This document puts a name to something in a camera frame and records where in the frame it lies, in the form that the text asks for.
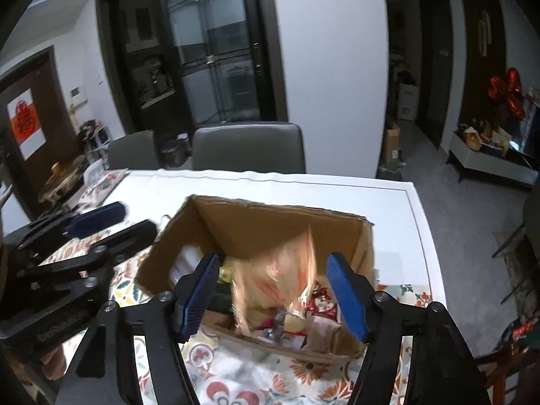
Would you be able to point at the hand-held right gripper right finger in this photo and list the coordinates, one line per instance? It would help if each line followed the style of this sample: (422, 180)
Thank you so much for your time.
(348, 299)

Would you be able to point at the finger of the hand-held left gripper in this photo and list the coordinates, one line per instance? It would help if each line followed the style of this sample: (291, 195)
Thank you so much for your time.
(97, 219)
(130, 236)

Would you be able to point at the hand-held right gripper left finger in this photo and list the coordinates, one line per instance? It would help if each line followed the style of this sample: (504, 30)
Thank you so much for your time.
(198, 299)

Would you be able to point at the pale pink snack packet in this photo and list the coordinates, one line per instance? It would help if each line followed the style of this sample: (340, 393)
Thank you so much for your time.
(318, 333)

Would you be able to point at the orange translucent snack bag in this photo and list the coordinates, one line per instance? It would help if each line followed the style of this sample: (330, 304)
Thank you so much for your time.
(270, 282)

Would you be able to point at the brown cardboard box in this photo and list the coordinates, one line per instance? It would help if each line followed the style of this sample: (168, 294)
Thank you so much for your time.
(253, 223)

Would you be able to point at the person's left hand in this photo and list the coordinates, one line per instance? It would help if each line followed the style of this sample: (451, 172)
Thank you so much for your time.
(55, 363)

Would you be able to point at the dark green snack packet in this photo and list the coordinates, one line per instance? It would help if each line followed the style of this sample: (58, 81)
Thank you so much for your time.
(219, 299)

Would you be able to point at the red snack packet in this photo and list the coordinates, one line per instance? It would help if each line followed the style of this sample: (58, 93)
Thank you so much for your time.
(321, 297)

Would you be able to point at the printed paper bag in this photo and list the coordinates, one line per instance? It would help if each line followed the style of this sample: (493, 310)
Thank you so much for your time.
(103, 185)

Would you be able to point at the green and yellow candy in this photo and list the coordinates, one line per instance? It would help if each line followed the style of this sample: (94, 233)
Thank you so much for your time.
(226, 273)

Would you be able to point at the brass pot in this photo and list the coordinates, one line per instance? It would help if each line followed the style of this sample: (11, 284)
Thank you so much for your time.
(63, 177)

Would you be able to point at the grey chair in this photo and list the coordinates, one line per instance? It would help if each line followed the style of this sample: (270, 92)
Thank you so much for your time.
(249, 147)
(133, 149)

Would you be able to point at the patterned tile-print tablecloth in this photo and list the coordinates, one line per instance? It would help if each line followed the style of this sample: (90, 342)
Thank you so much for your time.
(236, 388)

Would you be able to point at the dark round bin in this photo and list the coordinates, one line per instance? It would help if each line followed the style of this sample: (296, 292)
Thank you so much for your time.
(175, 149)

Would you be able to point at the white paper with red decoration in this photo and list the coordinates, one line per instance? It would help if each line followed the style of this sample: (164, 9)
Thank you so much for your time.
(25, 124)

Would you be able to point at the dark wooden door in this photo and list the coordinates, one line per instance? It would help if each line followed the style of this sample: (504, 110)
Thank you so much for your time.
(46, 105)

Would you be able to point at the cardboard box on floor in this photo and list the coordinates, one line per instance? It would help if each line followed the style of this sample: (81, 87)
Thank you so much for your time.
(391, 143)

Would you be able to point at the red wooden chair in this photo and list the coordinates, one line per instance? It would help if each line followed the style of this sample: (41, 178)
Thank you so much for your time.
(512, 358)

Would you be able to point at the white low cabinet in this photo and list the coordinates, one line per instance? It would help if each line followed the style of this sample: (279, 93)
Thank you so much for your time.
(489, 162)

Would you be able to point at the dark glass door cabinet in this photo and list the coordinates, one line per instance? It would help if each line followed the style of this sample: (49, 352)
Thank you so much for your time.
(190, 42)

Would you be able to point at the red foil balloons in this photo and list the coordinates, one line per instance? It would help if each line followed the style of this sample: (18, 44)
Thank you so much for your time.
(508, 93)

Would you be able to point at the white wall panel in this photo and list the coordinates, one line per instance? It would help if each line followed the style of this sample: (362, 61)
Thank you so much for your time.
(78, 96)

